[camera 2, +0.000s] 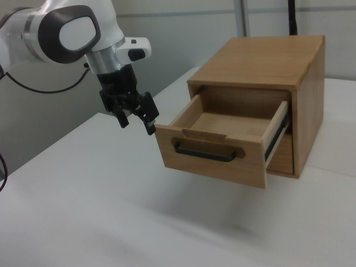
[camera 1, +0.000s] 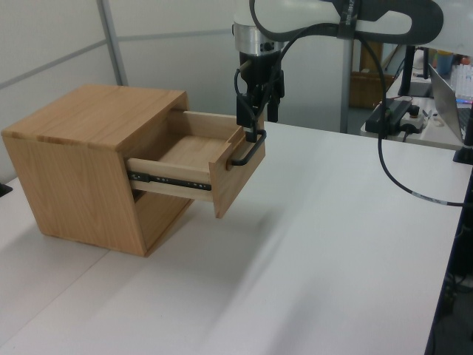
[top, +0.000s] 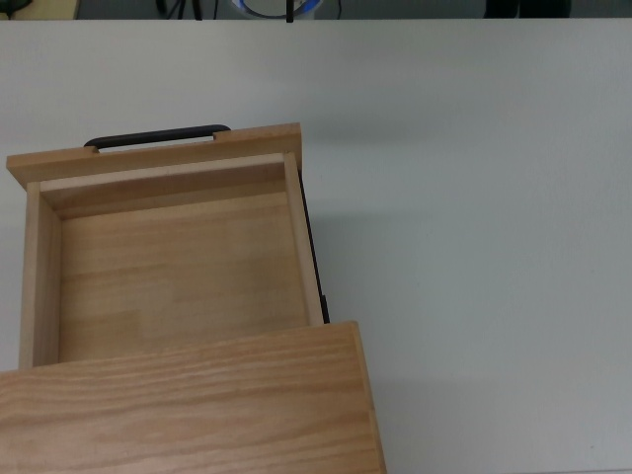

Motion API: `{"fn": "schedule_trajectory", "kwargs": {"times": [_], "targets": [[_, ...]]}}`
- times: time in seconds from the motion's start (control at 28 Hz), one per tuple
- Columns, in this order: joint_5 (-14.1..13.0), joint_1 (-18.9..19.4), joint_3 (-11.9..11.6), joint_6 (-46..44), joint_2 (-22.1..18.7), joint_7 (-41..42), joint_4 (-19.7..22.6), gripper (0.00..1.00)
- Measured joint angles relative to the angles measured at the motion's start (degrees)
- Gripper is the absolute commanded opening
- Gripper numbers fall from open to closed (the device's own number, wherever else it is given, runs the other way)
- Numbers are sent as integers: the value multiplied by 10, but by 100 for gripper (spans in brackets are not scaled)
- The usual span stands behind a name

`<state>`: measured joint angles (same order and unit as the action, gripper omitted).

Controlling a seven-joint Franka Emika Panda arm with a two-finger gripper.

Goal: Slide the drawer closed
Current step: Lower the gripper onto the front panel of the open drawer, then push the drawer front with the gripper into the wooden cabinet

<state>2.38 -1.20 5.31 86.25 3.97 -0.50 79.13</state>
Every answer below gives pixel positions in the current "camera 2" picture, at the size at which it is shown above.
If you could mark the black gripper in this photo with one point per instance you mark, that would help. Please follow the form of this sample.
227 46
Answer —
118 82

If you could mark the wooden drawer cabinet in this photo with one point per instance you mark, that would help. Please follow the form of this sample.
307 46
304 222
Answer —
264 58

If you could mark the black pole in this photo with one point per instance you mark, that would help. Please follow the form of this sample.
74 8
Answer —
292 22

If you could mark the grey partition post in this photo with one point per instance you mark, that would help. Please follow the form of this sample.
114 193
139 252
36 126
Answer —
243 16

